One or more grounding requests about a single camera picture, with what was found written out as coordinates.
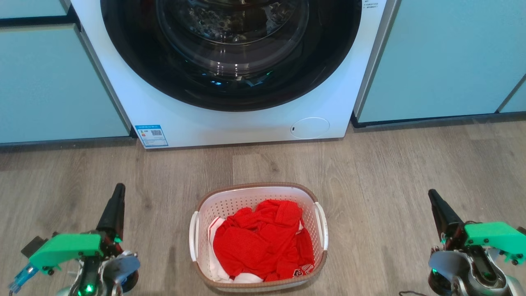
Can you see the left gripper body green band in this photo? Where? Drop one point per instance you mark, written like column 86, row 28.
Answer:
column 65, row 246

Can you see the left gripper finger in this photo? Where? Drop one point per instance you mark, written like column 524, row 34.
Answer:
column 113, row 213

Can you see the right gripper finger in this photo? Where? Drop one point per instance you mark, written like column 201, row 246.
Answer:
column 446, row 216

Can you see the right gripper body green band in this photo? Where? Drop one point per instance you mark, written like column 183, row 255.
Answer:
column 493, row 236

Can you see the white laundry basket brown rim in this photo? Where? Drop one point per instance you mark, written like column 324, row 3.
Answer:
column 230, row 201

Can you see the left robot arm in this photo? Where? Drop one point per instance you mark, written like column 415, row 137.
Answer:
column 102, row 273

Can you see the blue energy label sticker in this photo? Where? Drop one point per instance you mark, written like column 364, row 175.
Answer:
column 151, row 136

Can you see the large pale green drawer front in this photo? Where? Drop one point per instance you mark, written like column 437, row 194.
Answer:
column 53, row 86

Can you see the red mesh jersey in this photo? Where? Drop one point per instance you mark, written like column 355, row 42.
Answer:
column 254, row 242

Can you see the round black washer door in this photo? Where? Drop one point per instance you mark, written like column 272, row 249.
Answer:
column 135, row 61

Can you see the wide pale green cabinet door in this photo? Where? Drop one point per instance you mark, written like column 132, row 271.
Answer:
column 444, row 57

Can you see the white front-load washing machine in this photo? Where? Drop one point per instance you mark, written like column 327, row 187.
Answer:
column 246, row 127

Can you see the round white filter flap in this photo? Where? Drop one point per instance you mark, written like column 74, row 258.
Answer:
column 310, row 128

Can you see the small pale green drawer front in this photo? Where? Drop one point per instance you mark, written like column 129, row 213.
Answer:
column 33, row 7

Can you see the small text sticker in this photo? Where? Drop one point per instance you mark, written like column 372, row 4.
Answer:
column 371, row 3

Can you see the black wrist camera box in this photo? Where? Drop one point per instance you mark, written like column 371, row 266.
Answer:
column 35, row 246

